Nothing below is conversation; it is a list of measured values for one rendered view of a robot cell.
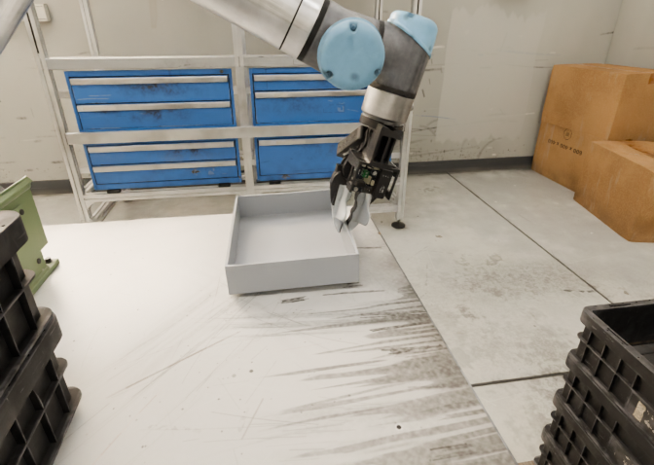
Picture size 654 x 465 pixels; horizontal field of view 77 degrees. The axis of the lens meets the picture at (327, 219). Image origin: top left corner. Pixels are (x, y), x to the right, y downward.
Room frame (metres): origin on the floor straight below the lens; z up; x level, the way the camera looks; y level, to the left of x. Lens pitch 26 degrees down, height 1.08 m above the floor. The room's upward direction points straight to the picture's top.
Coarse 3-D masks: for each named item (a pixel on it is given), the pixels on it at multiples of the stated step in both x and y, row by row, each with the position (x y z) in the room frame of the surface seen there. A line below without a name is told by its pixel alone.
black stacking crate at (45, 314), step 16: (16, 256) 0.32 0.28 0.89; (0, 272) 0.29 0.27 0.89; (16, 272) 0.30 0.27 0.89; (32, 272) 0.33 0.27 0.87; (0, 288) 0.28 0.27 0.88; (16, 288) 0.30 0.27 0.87; (0, 304) 0.27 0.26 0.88; (16, 304) 0.29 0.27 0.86; (32, 304) 0.31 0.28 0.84; (0, 320) 0.27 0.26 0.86; (16, 320) 0.29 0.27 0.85; (32, 320) 0.30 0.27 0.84; (48, 320) 0.31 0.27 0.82; (0, 336) 0.26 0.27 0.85; (16, 336) 0.28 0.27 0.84; (32, 336) 0.29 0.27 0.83; (0, 352) 0.26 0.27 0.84; (16, 352) 0.27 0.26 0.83; (0, 368) 0.25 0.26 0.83; (16, 368) 0.25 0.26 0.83; (0, 384) 0.24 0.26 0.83
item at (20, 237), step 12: (0, 216) 0.32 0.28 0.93; (12, 216) 0.32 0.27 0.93; (0, 228) 0.30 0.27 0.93; (12, 228) 0.31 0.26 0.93; (24, 228) 0.33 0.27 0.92; (0, 240) 0.29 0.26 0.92; (12, 240) 0.30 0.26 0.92; (24, 240) 0.32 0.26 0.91; (0, 252) 0.28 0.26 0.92; (12, 252) 0.30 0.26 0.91; (0, 264) 0.28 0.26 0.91
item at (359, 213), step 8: (360, 192) 0.67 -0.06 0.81; (360, 200) 0.67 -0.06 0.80; (368, 200) 0.65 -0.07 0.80; (352, 208) 0.68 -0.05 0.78; (360, 208) 0.67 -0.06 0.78; (368, 208) 0.65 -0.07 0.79; (352, 216) 0.67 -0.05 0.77; (360, 216) 0.66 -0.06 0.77; (368, 216) 0.63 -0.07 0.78; (352, 224) 0.67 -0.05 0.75
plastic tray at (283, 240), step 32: (288, 192) 0.80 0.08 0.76; (320, 192) 0.80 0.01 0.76; (256, 224) 0.74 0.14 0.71; (288, 224) 0.74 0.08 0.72; (320, 224) 0.74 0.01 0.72; (256, 256) 0.62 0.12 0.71; (288, 256) 0.62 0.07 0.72; (320, 256) 0.54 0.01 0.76; (352, 256) 0.54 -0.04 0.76; (256, 288) 0.52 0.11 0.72; (288, 288) 0.53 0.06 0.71
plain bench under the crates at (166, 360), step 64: (64, 256) 0.64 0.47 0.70; (128, 256) 0.64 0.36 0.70; (192, 256) 0.64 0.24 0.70; (384, 256) 0.64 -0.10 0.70; (64, 320) 0.46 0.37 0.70; (128, 320) 0.46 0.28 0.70; (192, 320) 0.46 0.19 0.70; (256, 320) 0.46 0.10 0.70; (320, 320) 0.46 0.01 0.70; (384, 320) 0.46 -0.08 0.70; (128, 384) 0.35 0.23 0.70; (192, 384) 0.35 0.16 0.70; (256, 384) 0.35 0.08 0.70; (320, 384) 0.35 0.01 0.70; (384, 384) 0.35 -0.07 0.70; (448, 384) 0.35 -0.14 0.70; (64, 448) 0.27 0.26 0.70; (128, 448) 0.27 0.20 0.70; (192, 448) 0.27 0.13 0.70; (256, 448) 0.27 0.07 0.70; (320, 448) 0.27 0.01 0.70; (384, 448) 0.27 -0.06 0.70; (448, 448) 0.27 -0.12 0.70
